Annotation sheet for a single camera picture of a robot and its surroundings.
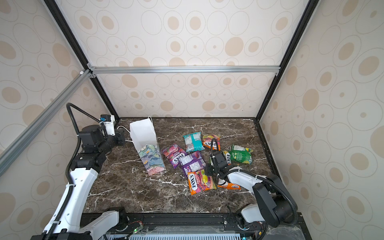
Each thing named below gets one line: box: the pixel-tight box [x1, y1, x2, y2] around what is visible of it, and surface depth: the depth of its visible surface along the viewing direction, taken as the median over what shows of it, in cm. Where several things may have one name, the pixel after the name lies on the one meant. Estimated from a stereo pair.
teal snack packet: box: [183, 132, 205, 152], surface depth 104 cm
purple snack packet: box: [178, 150, 207, 177], surface depth 94 cm
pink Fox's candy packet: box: [161, 144, 188, 169], surface depth 98 cm
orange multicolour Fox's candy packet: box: [187, 169, 217, 196], surface depth 86 cm
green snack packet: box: [228, 144, 254, 165], surface depth 96 cm
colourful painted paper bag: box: [129, 116, 166, 176], surface depth 84 cm
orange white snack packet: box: [217, 182, 242, 190], surface depth 86 cm
